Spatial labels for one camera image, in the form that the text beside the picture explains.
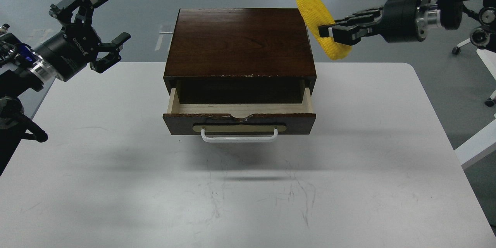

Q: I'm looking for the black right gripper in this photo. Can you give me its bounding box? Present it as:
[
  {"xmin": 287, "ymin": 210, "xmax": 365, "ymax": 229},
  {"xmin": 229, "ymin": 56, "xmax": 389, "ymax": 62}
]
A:
[{"xmin": 318, "ymin": 0, "xmax": 430, "ymax": 46}]

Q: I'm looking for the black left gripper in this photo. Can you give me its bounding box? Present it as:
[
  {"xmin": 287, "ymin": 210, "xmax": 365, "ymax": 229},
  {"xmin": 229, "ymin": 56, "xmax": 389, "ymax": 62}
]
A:
[{"xmin": 34, "ymin": 0, "xmax": 131, "ymax": 82}]

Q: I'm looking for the yellow corn cob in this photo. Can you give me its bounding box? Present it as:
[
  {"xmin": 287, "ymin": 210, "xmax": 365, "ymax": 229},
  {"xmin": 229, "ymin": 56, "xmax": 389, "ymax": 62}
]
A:
[{"xmin": 295, "ymin": 0, "xmax": 352, "ymax": 60}]

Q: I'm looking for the wooden drawer with white handle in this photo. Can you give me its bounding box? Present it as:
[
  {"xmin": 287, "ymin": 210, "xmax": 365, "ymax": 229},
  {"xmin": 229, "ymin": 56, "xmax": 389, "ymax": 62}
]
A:
[{"xmin": 163, "ymin": 88, "xmax": 317, "ymax": 143}]

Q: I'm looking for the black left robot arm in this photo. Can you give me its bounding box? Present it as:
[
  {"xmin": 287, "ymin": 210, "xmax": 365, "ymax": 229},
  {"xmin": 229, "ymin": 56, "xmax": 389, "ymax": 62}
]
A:
[{"xmin": 0, "ymin": 0, "xmax": 131, "ymax": 171}]

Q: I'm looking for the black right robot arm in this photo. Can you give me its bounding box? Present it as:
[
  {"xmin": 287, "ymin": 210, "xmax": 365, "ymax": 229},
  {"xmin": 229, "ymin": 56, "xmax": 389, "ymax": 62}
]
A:
[{"xmin": 317, "ymin": 0, "xmax": 495, "ymax": 52}]

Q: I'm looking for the white floor tape mark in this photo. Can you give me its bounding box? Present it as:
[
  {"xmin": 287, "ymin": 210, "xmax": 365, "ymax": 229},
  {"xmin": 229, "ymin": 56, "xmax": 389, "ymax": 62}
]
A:
[{"xmin": 154, "ymin": 23, "xmax": 175, "ymax": 51}]

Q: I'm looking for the white chair base leg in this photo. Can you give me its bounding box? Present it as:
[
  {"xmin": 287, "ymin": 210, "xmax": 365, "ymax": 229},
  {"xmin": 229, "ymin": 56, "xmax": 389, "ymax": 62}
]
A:
[{"xmin": 452, "ymin": 24, "xmax": 496, "ymax": 55}]

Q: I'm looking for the dark wooden cabinet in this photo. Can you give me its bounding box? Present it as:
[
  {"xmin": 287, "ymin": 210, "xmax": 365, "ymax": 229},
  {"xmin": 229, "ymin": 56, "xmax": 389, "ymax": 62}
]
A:
[{"xmin": 163, "ymin": 8, "xmax": 317, "ymax": 103}]

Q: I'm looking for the white side table edge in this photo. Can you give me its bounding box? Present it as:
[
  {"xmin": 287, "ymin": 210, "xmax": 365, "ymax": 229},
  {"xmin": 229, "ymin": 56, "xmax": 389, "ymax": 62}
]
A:
[{"xmin": 455, "ymin": 48, "xmax": 496, "ymax": 170}]

